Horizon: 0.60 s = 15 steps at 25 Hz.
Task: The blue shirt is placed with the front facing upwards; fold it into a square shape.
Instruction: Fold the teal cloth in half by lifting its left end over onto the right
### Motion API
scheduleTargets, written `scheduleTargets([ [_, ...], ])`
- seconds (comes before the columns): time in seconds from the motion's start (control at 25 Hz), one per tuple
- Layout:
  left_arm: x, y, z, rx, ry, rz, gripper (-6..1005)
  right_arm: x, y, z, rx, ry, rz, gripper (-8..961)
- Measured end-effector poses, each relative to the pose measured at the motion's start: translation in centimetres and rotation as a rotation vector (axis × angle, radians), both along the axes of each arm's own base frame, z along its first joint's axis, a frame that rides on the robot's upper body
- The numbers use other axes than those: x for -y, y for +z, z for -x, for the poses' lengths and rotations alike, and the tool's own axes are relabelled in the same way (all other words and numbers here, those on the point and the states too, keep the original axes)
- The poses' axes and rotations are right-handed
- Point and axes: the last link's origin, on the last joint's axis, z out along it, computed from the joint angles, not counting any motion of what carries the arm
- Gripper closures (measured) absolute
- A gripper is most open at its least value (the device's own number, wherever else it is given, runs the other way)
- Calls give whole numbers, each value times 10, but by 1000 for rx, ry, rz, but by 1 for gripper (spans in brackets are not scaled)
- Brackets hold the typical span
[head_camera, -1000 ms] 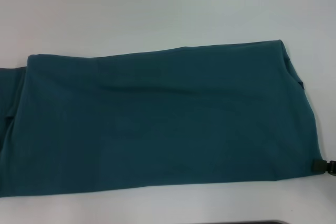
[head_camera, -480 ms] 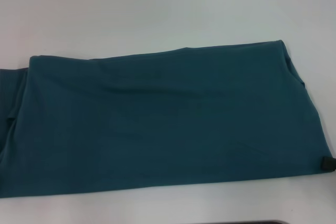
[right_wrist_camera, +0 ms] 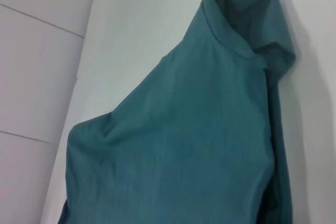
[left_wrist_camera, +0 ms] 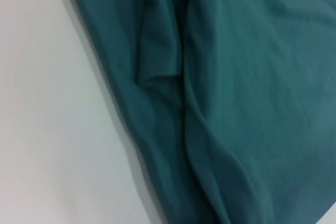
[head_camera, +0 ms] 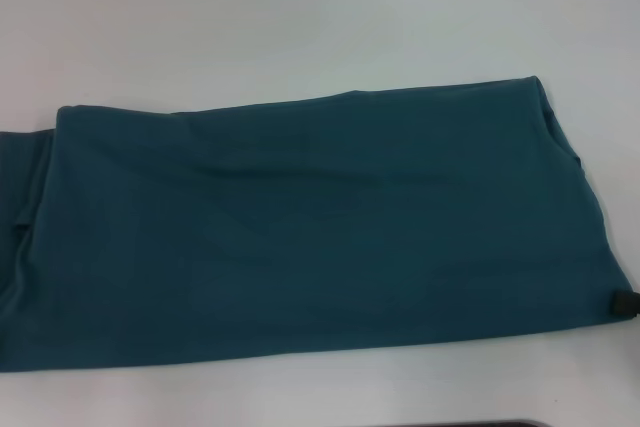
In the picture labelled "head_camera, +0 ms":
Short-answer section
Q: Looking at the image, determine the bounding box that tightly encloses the teal t-shirt with cream print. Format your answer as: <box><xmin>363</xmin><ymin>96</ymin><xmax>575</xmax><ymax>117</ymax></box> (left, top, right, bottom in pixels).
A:
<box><xmin>0</xmin><ymin>75</ymin><xmax>634</xmax><ymax>374</ymax></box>

